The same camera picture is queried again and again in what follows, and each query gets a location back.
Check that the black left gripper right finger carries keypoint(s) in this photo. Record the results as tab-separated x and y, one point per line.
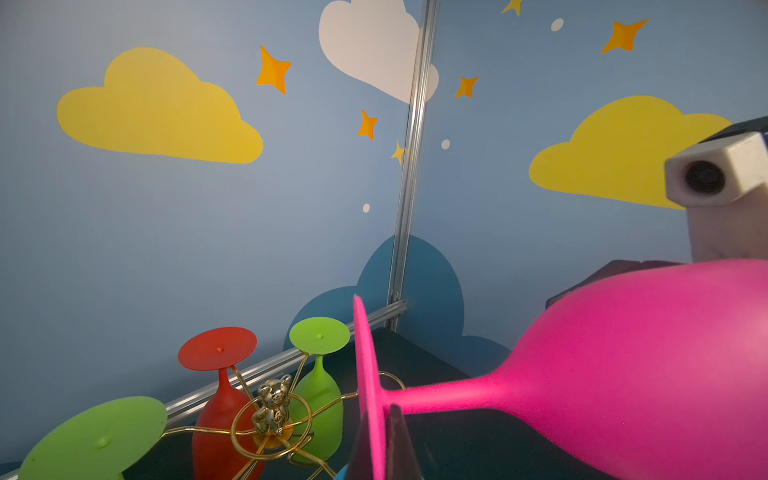
401	461

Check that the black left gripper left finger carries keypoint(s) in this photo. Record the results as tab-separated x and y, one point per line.
360	466

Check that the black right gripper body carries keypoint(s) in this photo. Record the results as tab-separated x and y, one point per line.
611	269

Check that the pink wine glass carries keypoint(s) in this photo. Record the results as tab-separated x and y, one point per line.
652	374

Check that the green wine glass right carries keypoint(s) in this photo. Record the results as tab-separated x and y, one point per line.
320	336

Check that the green wine glass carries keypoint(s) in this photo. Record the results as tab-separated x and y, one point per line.
99	443
320	336

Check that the red wine glass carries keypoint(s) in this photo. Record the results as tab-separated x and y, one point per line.
214	456

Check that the green wine glass left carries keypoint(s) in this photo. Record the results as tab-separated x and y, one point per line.
99	443

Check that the gold wire glass rack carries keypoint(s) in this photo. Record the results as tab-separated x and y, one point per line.
273	425

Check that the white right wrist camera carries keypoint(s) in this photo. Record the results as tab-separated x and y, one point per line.
720	192

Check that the aluminium frame rear rail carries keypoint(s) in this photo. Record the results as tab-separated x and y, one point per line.
184	411

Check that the right corner frame post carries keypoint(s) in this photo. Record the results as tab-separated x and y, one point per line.
409	175

